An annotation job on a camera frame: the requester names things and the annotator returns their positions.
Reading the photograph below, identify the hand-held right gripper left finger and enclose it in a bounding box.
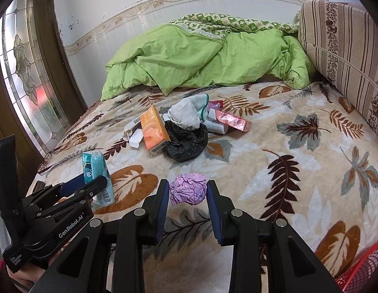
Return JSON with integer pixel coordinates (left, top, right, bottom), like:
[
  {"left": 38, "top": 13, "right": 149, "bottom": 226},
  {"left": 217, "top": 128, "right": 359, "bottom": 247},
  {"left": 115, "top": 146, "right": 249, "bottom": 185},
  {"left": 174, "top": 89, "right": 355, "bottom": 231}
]
[{"left": 30, "top": 178, "right": 171, "bottom": 293}]

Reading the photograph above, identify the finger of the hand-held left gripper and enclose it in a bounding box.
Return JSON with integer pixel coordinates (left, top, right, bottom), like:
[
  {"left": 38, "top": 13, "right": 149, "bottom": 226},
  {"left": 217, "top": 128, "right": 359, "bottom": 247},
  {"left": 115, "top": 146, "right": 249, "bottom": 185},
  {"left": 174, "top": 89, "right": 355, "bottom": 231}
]
[
  {"left": 30, "top": 175, "right": 108, "bottom": 209},
  {"left": 39, "top": 199, "right": 94, "bottom": 221}
]

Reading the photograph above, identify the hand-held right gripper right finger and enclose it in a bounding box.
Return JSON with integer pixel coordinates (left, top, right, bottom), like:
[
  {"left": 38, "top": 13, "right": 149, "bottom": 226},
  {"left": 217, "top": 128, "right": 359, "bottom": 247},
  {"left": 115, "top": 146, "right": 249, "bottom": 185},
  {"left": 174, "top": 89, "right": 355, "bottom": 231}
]
[{"left": 206, "top": 179, "right": 342, "bottom": 293}]

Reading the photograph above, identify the blue tissue packet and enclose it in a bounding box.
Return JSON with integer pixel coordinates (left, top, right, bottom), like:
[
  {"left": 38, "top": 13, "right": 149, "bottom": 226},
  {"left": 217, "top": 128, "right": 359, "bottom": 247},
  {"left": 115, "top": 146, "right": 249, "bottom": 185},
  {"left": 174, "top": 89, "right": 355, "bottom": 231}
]
[{"left": 82, "top": 151, "right": 115, "bottom": 206}]

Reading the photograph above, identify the purple paper ball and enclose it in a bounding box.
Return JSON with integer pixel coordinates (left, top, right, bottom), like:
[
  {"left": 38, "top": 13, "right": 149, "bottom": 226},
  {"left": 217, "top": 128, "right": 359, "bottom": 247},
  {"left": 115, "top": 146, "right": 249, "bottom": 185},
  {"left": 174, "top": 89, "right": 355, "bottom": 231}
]
[{"left": 169, "top": 172, "right": 207, "bottom": 206}]

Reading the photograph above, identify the white medicine box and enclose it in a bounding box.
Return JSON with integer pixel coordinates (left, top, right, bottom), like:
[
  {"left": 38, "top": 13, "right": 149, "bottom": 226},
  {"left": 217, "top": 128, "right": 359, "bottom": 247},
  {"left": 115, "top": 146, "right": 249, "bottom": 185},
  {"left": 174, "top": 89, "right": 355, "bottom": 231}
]
[{"left": 123, "top": 119, "right": 145, "bottom": 141}]

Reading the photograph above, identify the white spray bottle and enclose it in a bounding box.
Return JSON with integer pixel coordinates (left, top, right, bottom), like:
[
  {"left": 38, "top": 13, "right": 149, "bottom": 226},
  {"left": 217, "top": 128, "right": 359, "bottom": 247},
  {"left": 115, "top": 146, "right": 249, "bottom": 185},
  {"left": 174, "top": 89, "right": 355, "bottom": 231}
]
[{"left": 204, "top": 116, "right": 229, "bottom": 135}]

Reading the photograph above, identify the red plastic basket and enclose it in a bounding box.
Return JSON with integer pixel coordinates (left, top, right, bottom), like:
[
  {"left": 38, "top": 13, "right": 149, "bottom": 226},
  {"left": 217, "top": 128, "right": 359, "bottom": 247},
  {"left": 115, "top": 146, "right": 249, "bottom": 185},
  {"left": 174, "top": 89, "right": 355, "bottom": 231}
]
[{"left": 334, "top": 240, "right": 378, "bottom": 293}]

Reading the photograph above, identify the person's left hand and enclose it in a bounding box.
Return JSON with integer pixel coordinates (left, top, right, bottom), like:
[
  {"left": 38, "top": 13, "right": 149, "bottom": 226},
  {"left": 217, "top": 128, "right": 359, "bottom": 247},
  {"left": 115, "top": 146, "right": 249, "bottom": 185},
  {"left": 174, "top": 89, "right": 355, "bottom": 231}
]
[{"left": 6, "top": 250, "right": 60, "bottom": 290}]

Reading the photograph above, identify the leaf print blanket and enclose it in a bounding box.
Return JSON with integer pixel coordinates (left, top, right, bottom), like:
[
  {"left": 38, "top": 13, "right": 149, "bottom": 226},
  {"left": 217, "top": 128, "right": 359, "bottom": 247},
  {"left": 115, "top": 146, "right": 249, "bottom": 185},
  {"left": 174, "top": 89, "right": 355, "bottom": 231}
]
[{"left": 38, "top": 80, "right": 378, "bottom": 293}]

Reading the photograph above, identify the black plastic bag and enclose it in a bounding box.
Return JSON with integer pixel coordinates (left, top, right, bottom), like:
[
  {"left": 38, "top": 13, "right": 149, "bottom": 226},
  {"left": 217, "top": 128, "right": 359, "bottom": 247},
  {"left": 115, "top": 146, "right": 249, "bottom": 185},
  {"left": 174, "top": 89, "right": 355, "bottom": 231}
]
[{"left": 163, "top": 120, "right": 209, "bottom": 162}]

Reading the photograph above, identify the small white box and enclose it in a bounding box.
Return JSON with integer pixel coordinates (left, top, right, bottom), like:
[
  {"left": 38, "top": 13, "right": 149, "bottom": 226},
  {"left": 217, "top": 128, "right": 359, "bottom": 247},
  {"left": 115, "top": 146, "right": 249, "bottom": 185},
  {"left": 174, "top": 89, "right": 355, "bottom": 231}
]
[{"left": 130, "top": 130, "right": 145, "bottom": 149}]

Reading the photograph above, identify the orange cardboard box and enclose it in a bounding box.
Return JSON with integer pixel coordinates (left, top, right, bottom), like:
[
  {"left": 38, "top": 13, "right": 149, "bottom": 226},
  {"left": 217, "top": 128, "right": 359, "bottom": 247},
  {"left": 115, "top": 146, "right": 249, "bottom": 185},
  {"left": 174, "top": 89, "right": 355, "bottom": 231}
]
[{"left": 140, "top": 105, "right": 172, "bottom": 152}]

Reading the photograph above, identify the shiny pink box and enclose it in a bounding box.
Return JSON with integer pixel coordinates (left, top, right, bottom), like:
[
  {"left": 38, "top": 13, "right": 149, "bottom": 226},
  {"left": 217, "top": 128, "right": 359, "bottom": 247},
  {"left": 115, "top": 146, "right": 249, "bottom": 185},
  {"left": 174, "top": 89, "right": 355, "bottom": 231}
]
[{"left": 215, "top": 109, "right": 252, "bottom": 133}]

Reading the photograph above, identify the white sock with green trim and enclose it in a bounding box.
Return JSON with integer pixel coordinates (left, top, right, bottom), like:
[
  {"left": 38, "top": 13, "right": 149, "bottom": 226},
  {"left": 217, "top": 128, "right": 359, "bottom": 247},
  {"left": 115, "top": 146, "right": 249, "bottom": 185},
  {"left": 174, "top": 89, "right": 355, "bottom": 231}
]
[{"left": 168, "top": 94, "right": 210, "bottom": 130}]

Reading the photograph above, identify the green quilt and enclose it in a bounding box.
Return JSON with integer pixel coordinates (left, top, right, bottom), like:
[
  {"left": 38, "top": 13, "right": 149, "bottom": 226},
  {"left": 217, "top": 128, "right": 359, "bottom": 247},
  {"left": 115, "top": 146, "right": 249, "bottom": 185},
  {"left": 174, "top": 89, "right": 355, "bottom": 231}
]
[{"left": 100, "top": 12, "right": 316, "bottom": 101}]

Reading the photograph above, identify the striped floral cushion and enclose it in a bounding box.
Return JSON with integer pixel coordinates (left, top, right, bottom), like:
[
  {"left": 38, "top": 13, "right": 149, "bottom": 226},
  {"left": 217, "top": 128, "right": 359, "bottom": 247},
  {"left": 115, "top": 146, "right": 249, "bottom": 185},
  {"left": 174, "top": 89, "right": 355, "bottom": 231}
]
[{"left": 298, "top": 0, "right": 378, "bottom": 143}]

